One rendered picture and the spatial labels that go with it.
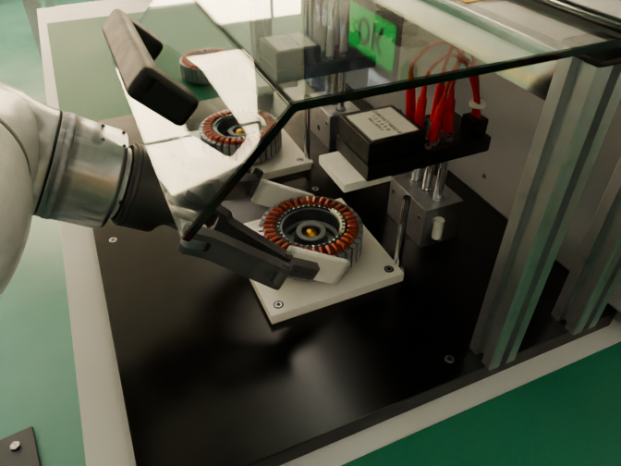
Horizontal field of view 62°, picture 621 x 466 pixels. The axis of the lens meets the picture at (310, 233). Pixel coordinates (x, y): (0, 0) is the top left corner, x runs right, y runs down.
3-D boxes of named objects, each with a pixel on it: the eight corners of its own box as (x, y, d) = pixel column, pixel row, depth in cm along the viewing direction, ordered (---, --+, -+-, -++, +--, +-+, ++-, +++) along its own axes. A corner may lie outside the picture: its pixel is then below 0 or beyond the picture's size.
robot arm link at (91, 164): (66, 91, 44) (136, 116, 47) (40, 178, 48) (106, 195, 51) (58, 143, 37) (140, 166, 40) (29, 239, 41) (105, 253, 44)
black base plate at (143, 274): (150, 521, 39) (143, 508, 37) (77, 137, 84) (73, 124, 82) (610, 325, 53) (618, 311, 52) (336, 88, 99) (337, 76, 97)
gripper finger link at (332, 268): (288, 244, 49) (291, 249, 48) (348, 259, 52) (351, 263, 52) (274, 267, 50) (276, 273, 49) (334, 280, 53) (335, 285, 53)
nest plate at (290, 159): (206, 194, 68) (205, 186, 67) (180, 141, 78) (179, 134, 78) (311, 169, 72) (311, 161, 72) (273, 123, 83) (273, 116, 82)
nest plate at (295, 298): (272, 324, 51) (271, 316, 50) (227, 235, 61) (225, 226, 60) (403, 281, 55) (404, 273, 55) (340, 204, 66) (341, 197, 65)
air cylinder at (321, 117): (328, 150, 76) (329, 116, 73) (308, 128, 82) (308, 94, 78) (359, 143, 78) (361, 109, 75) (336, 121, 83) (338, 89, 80)
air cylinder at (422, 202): (419, 249, 59) (425, 210, 56) (385, 213, 65) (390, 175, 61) (456, 237, 61) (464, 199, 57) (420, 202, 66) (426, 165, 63)
